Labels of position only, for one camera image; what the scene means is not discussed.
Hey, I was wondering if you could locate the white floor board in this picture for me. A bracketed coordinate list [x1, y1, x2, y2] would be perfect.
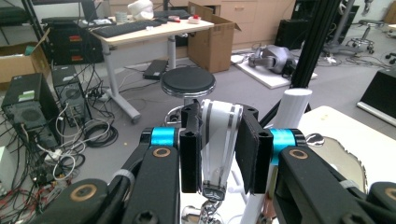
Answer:
[231, 53, 319, 91]

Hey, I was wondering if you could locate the black metal frame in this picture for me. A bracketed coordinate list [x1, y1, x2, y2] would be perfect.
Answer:
[259, 0, 357, 129]

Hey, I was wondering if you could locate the black equipment rack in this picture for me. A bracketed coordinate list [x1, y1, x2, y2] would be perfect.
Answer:
[41, 16, 106, 66]

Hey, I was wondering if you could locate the black keyboard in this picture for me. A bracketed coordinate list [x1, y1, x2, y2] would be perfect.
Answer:
[92, 20, 163, 39]

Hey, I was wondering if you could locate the grey robot device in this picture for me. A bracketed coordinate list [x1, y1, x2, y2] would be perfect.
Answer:
[247, 44, 299, 77]

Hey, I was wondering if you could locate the wooden cabinet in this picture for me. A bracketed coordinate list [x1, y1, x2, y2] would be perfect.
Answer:
[218, 0, 297, 51]

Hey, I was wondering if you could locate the desk with white legs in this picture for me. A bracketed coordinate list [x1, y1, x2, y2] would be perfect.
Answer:
[89, 18, 217, 123]

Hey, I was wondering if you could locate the black flat device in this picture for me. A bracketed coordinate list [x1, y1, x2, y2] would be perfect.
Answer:
[142, 58, 170, 81]

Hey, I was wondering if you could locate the white strap keychain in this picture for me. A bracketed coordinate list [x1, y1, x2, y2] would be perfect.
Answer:
[181, 98, 245, 224]

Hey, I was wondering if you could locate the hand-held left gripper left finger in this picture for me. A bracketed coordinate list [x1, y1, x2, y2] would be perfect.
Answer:
[139, 102, 204, 194]

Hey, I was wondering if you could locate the black round stool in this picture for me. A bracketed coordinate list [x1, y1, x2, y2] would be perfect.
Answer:
[160, 65, 217, 126]

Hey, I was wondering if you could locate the chrome stool with wheels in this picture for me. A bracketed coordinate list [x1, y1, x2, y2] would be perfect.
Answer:
[345, 19, 386, 56]

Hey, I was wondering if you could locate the white stand with post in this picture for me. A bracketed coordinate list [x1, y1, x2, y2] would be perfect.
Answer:
[228, 87, 314, 224]

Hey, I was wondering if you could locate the black box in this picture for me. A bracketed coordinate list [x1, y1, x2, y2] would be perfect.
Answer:
[356, 67, 396, 128]

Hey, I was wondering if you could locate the cardboard box with flap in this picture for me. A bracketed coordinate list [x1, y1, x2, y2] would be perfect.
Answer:
[0, 28, 53, 91]

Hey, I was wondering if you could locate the open cardboard box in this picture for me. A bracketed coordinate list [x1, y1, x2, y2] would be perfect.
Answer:
[187, 1, 243, 75]

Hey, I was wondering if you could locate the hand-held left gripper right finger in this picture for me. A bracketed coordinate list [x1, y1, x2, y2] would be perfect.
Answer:
[233, 104, 308, 195]

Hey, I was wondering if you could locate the white cloth bundle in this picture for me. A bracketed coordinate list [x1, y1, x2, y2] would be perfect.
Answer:
[126, 0, 156, 21]

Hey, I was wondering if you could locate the bundle of cables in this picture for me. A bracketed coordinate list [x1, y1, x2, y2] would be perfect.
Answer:
[50, 102, 120, 183]

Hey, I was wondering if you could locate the black computer tower green sticker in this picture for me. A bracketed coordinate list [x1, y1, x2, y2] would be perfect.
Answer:
[0, 72, 63, 151]

